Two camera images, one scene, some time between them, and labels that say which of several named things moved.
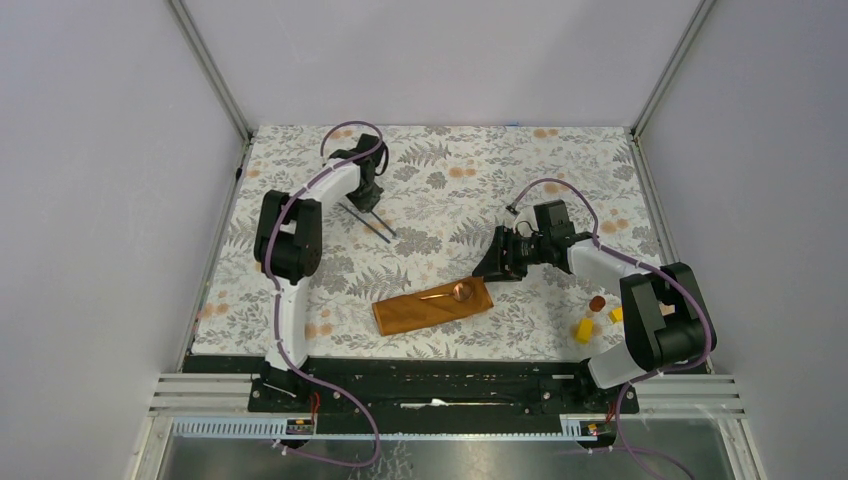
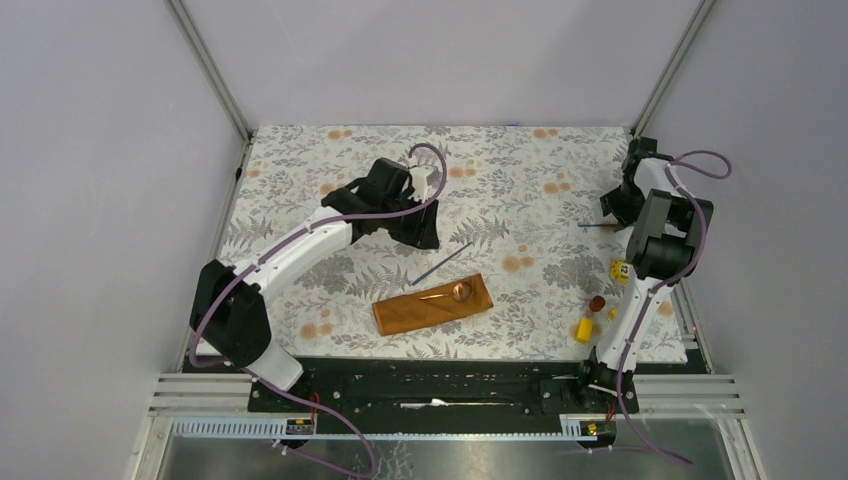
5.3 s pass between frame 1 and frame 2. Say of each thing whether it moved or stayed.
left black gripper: moved
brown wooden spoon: stayed
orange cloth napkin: stayed
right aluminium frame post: stayed
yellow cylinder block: stayed
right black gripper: moved
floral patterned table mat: stayed
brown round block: stayed
